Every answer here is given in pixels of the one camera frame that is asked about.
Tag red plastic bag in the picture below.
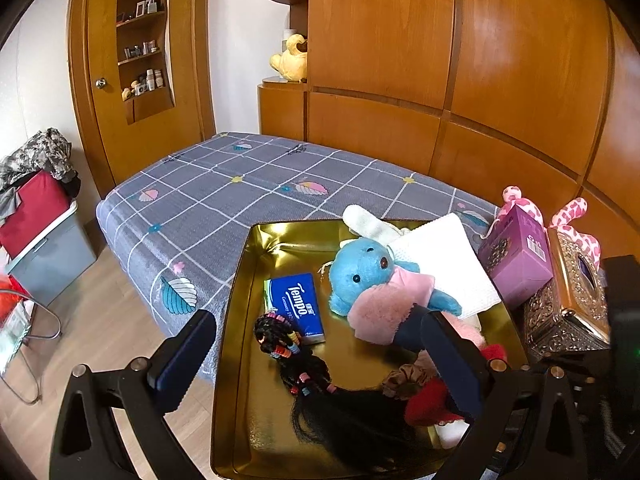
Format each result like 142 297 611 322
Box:
0 274 27 361

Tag wooden door with shelf niche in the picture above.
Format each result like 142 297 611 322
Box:
67 0 217 201

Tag purple cardboard box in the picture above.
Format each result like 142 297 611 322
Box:
477 204 555 311

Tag wooden corner shelf unit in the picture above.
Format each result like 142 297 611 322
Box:
257 0 311 142

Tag pink spotted plush giraffe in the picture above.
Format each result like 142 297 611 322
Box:
501 186 602 263

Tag blue plush bear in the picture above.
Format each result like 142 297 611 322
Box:
327 237 463 317

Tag yellow plush toy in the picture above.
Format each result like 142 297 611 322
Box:
270 33 309 82

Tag camouflage clothes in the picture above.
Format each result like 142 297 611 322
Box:
0 127 82 221

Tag wooden panel headboard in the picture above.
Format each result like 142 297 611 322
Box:
305 0 640 261

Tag grey storage bin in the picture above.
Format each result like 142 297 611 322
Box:
5 199 98 308

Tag black-haired doll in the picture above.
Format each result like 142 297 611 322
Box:
252 311 441 476

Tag pale pink soft cloth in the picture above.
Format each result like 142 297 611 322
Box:
450 312 488 352

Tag metal tube rack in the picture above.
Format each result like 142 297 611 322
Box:
0 280 63 406

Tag small bottles on shelf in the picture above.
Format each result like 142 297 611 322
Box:
116 0 168 102

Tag white tissue sheet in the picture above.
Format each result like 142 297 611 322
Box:
387 212 503 320

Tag brown scrunchie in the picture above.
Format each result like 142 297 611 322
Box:
381 352 441 402

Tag gold metal tray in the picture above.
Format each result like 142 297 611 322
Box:
209 219 531 480

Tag ornate silver tissue box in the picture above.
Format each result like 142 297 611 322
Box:
522 227 613 361

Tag pink fluffy cloth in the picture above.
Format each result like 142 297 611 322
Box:
346 282 426 347

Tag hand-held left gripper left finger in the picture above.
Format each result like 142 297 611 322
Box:
50 309 218 480

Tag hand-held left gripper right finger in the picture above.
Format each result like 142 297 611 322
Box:
420 310 588 480

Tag blue tissue pack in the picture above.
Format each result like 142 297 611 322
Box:
262 273 327 346

